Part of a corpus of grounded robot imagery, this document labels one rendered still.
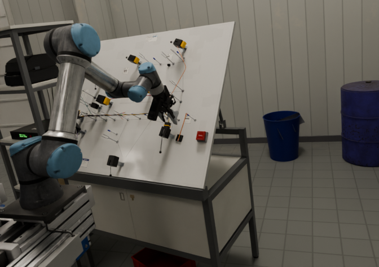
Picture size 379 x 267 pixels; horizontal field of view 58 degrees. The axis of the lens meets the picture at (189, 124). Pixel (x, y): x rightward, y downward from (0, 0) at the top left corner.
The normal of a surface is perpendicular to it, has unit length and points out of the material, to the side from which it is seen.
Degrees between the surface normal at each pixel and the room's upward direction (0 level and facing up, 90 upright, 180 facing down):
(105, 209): 90
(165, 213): 90
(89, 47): 81
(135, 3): 90
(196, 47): 52
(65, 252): 90
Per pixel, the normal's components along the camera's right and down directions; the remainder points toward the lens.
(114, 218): -0.51, 0.31
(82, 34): 0.87, -0.11
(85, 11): -0.32, 0.31
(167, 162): -0.49, -0.34
